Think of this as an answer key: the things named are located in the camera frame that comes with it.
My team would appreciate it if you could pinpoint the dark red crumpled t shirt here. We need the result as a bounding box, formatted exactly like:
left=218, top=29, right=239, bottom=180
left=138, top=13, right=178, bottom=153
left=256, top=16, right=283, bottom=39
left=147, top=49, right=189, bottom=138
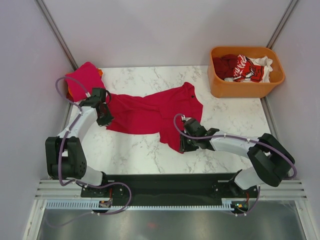
left=212, top=54, right=238, bottom=80

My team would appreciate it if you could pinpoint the aluminium frame post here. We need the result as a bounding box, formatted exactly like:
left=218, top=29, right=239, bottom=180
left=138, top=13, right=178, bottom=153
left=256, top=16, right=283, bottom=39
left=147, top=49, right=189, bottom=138
left=35, top=0, right=79, bottom=71
left=266, top=0, right=300, bottom=50

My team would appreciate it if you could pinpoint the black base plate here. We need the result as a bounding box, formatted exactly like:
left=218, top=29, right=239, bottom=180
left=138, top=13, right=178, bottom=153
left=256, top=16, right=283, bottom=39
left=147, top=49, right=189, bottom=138
left=81, top=173, right=258, bottom=207

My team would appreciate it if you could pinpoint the right aluminium frame post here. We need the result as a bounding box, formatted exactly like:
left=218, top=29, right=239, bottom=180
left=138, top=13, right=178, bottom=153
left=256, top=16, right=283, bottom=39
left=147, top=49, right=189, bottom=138
left=266, top=0, right=300, bottom=50

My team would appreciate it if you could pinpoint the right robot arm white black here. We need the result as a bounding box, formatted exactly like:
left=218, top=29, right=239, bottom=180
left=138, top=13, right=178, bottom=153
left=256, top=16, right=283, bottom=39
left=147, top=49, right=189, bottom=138
left=178, top=114, right=297, bottom=197

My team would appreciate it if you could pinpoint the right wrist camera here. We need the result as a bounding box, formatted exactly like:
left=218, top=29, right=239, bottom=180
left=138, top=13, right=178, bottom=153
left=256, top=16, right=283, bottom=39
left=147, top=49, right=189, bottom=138
left=181, top=114, right=191, bottom=122

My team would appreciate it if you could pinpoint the folded pink t shirt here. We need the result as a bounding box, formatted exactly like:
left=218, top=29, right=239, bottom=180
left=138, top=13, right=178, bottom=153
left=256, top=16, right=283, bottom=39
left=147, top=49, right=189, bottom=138
left=65, top=61, right=105, bottom=102

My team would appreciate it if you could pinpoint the red white printed t shirt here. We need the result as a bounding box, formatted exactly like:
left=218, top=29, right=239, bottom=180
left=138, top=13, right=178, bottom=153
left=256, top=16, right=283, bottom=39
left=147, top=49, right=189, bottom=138
left=222, top=54, right=273, bottom=83

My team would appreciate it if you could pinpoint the left aluminium frame post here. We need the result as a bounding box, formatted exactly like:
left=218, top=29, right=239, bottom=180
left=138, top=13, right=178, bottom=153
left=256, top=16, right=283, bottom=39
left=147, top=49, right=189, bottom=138
left=35, top=0, right=79, bottom=71

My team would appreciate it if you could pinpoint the folded dark red t shirt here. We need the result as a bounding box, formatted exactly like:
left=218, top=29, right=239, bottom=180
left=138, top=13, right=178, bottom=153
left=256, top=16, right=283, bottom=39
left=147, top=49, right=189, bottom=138
left=66, top=86, right=75, bottom=102

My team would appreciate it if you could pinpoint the folded orange t shirt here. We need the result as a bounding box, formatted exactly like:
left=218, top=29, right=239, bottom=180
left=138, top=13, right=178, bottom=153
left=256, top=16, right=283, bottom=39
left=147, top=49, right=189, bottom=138
left=97, top=68, right=103, bottom=77

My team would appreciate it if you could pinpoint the aluminium rail profile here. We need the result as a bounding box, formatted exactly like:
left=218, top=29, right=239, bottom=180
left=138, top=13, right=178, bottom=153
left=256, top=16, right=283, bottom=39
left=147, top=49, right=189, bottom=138
left=35, top=175, right=306, bottom=201

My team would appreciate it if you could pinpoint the orange plastic basket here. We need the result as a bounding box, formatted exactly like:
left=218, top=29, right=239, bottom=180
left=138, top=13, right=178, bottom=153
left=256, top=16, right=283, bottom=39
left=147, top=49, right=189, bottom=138
left=207, top=46, right=286, bottom=99

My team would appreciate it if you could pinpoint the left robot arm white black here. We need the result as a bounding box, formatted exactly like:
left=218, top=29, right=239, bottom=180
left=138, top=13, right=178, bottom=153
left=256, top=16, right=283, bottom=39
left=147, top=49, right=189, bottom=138
left=45, top=88, right=114, bottom=197

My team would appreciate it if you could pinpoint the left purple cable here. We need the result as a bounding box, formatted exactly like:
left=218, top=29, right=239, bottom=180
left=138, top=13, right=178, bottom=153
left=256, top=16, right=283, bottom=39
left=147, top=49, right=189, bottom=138
left=44, top=76, right=133, bottom=228

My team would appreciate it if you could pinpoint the grey slotted cable duct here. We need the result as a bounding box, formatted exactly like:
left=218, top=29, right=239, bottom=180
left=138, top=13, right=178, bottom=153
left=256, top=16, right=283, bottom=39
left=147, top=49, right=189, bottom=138
left=45, top=198, right=250, bottom=211

